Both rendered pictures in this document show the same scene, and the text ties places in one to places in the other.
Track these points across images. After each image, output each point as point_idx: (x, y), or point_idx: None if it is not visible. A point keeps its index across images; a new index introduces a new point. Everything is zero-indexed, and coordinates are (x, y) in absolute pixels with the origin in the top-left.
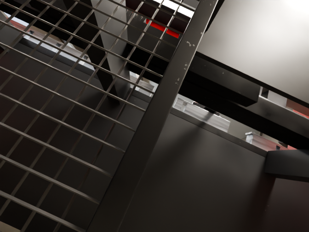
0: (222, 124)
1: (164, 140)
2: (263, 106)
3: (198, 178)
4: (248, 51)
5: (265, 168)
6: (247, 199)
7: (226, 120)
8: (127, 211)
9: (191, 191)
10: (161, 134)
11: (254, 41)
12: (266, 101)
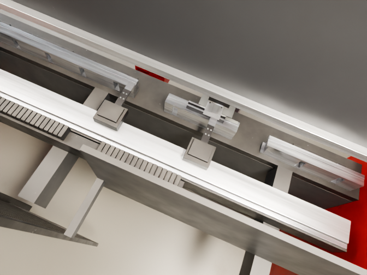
0: (225, 132)
1: (163, 135)
2: (200, 190)
3: None
4: (142, 199)
5: (268, 172)
6: None
7: (230, 130)
8: None
9: None
10: (158, 131)
11: (144, 198)
12: (203, 189)
